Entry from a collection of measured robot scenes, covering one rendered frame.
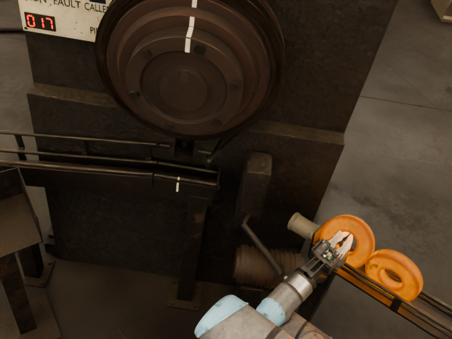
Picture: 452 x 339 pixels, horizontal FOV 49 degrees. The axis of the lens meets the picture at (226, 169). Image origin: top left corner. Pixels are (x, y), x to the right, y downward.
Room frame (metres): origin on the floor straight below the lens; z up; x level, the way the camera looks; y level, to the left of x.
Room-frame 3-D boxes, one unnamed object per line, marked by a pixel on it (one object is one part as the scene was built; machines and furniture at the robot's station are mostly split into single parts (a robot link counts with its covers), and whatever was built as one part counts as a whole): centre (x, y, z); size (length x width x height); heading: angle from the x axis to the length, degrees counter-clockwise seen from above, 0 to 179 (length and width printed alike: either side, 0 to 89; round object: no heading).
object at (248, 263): (0.93, -0.20, 0.27); 0.22 x 0.13 x 0.53; 92
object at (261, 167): (1.08, -0.10, 0.68); 0.11 x 0.08 x 0.24; 2
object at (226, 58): (0.96, 0.13, 1.11); 0.28 x 0.06 x 0.28; 92
